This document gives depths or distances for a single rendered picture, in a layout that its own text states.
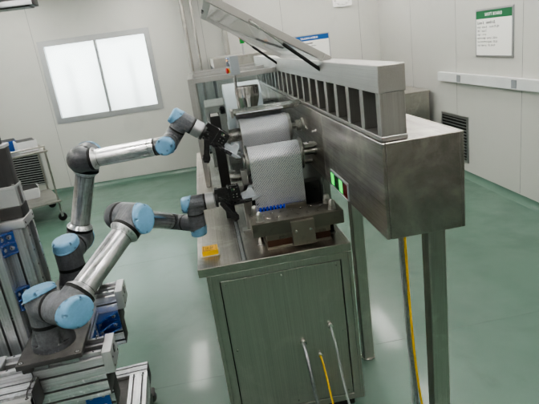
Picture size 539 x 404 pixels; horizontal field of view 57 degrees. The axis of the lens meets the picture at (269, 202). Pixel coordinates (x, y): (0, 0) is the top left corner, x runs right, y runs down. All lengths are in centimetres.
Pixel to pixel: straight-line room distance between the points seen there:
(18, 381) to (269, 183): 125
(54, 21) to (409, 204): 694
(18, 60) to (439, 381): 721
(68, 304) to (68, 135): 638
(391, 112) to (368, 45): 672
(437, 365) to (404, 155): 80
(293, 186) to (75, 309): 108
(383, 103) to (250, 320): 118
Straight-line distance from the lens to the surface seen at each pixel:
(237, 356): 233
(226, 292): 217
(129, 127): 789
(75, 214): 246
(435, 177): 155
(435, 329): 185
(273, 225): 213
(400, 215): 154
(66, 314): 181
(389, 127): 148
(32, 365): 199
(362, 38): 815
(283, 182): 229
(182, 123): 224
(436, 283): 177
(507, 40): 523
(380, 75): 145
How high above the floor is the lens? 176
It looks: 18 degrees down
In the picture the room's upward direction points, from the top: 8 degrees counter-clockwise
